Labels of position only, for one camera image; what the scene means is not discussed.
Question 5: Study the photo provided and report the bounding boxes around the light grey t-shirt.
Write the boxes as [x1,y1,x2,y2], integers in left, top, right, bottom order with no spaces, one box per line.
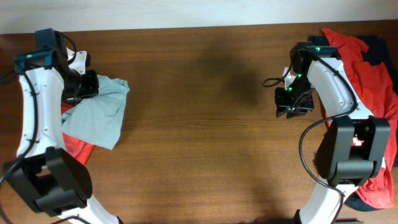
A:
[62,75,130,150]

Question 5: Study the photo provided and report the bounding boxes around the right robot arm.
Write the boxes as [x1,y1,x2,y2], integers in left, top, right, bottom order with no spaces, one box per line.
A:
[275,42,391,224]

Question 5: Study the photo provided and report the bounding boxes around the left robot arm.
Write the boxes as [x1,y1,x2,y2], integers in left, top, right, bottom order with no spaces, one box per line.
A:
[1,29,121,223]

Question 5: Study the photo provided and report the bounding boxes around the folded red cloth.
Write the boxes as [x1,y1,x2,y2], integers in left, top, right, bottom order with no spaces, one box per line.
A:
[60,102,96,166]

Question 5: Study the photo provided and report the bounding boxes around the red printed t-shirt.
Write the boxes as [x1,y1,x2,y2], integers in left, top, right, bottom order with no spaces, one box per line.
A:
[320,27,398,210]

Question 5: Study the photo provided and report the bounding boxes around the dark navy garment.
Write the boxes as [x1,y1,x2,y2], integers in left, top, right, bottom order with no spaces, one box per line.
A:
[307,34,398,212]

